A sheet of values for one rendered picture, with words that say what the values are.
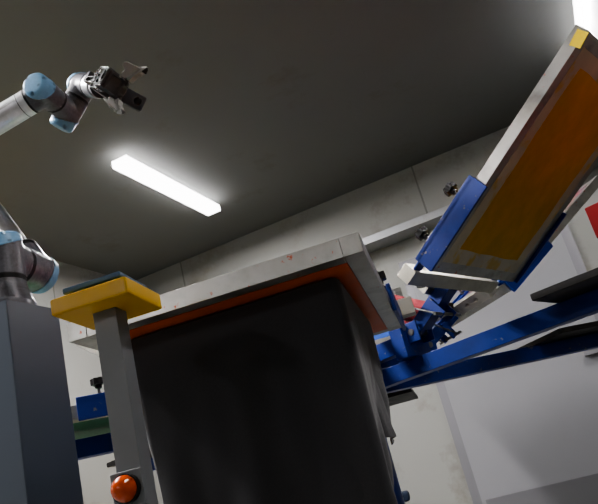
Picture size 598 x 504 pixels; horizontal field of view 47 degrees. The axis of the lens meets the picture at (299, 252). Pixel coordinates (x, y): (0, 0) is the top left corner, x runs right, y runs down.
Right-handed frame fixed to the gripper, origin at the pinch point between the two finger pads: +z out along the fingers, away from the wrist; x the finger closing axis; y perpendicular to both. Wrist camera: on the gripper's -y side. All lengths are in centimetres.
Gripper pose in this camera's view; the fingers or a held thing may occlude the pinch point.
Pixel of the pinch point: (137, 92)
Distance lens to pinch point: 202.0
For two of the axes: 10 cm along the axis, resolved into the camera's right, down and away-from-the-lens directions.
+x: 4.3, -8.9, 1.5
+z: 6.6, 2.0, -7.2
